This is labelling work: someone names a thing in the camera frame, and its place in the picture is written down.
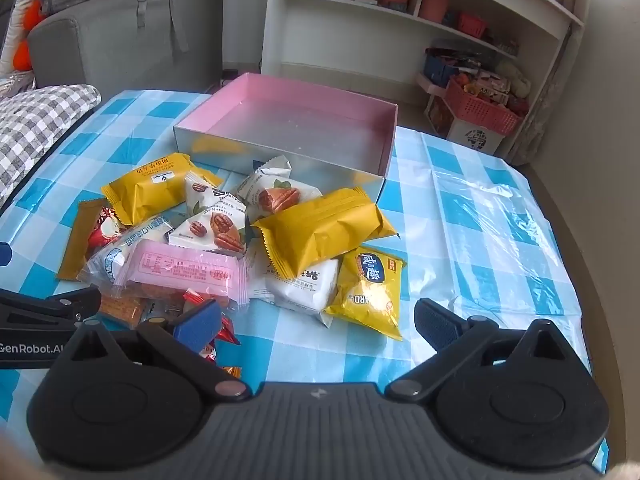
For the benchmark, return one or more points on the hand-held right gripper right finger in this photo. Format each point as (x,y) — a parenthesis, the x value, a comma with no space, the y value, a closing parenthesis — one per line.
(432,322)

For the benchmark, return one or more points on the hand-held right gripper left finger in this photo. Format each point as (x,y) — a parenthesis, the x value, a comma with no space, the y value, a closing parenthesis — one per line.
(197,322)

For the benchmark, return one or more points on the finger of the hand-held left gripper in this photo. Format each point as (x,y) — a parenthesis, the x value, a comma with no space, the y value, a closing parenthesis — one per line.
(55,305)

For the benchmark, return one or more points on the red and white snack packet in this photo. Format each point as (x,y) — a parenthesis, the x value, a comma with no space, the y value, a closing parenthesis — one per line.
(102,227)
(227,332)

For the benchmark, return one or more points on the pink snack packet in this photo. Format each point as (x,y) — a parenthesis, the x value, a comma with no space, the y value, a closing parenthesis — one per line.
(185,270)

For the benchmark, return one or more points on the orange and white snack packet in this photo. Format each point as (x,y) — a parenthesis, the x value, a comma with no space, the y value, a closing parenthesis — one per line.
(231,372)

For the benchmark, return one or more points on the gold bar packet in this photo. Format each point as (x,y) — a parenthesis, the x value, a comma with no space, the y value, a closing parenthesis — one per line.
(75,245)

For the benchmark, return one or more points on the small yellow blue-label packet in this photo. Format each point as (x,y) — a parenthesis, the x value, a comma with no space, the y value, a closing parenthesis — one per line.
(370,305)

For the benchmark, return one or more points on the clear wafer packet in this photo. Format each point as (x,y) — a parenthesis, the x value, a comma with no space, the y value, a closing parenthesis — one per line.
(122,307)

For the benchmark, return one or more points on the clear blue-white snack packet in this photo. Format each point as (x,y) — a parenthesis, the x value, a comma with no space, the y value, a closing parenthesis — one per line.
(120,255)

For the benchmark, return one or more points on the white pecan snack packet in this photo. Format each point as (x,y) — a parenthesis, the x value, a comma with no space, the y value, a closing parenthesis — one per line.
(200,192)
(280,195)
(215,230)

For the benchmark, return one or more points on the plain white snack packet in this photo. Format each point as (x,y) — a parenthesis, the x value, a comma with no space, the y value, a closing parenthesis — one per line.
(305,285)

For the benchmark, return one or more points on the yellow pillow snack packet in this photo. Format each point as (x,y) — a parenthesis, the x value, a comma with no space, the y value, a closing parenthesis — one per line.
(150,185)
(320,230)

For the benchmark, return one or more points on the white box with pink lining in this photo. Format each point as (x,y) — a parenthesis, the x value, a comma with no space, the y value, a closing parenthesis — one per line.
(300,125)

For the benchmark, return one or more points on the blue checked tablecloth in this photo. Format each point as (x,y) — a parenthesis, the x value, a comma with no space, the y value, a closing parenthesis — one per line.
(475,220)

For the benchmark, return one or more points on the grey checkered cushion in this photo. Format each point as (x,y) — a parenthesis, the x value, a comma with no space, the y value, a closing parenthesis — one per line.
(35,130)

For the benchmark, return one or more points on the white printed box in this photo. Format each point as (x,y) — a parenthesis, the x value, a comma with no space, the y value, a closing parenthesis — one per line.
(475,137)

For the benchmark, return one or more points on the large pink plastic basket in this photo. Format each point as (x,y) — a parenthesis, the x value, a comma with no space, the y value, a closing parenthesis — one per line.
(480,107)

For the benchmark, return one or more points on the blue box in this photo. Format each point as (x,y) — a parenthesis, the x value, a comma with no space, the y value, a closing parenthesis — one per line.
(440,70)

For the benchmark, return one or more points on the grey sofa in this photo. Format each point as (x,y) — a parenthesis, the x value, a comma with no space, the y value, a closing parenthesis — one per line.
(125,55)

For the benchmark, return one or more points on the orange plush toy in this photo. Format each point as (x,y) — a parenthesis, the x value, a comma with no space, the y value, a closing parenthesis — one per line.
(25,35)

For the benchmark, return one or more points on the white bookshelf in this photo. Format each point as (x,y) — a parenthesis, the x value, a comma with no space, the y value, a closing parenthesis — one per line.
(350,35)

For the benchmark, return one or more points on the small red basket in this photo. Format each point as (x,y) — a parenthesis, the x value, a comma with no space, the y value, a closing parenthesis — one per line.
(472,25)

